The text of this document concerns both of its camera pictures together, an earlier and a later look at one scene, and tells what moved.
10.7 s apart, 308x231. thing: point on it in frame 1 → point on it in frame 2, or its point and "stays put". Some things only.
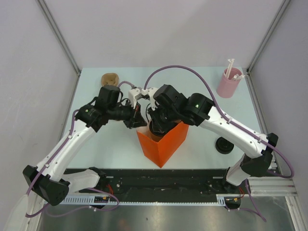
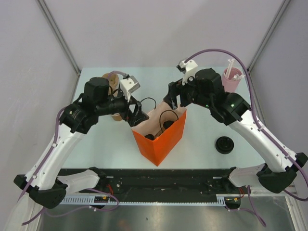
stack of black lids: x=224 y=146 stays put
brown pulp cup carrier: x=109 y=79 stays put
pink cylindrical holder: x=226 y=88 stays put
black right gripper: x=158 y=126 → x=175 y=88
